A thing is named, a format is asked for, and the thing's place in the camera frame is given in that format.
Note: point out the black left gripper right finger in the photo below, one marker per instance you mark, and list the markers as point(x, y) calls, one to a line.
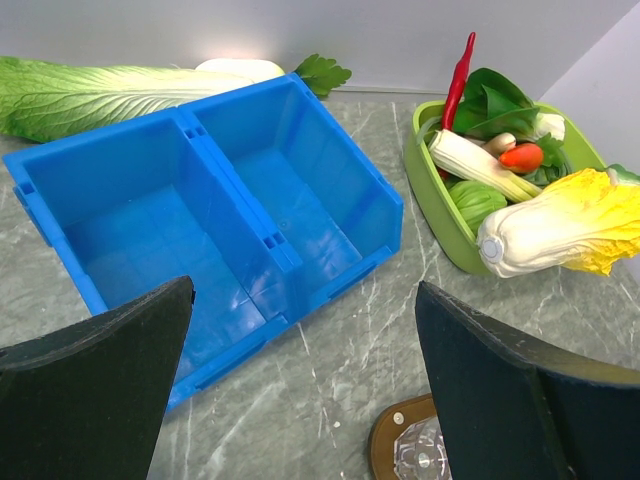
point(512, 406)

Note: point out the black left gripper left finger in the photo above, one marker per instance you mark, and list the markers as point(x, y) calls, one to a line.
point(87, 401)

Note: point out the clear faceted plastic cup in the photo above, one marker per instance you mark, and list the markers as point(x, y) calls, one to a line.
point(420, 453)

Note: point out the wooden oval tray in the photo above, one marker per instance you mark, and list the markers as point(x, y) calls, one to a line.
point(389, 425)

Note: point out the green vegetable basket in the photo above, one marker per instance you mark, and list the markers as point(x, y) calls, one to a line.
point(441, 214)

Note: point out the yellow napa cabbage toy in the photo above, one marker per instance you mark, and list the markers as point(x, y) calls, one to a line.
point(581, 222)

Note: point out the round green vegetable toy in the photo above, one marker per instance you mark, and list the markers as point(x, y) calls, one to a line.
point(475, 201)

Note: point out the white corn toy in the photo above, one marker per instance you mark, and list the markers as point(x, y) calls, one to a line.
point(469, 161)

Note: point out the green white cabbage toy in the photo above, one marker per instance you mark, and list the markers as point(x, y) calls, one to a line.
point(619, 175)

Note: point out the small mushroom toy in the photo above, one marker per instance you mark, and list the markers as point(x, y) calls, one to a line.
point(500, 144)

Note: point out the blue bin with cups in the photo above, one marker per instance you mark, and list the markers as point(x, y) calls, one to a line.
point(258, 195)

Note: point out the green napa cabbage toy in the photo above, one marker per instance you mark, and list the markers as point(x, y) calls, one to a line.
point(43, 101)

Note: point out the green bok choy toy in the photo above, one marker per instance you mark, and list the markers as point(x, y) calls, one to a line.
point(492, 104)

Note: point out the red chili pepper toy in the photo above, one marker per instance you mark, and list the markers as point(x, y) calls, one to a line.
point(457, 84)

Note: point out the white radish toy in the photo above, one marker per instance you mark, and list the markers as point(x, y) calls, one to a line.
point(254, 70)

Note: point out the green leaf toy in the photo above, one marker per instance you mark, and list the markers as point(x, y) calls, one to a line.
point(322, 75)

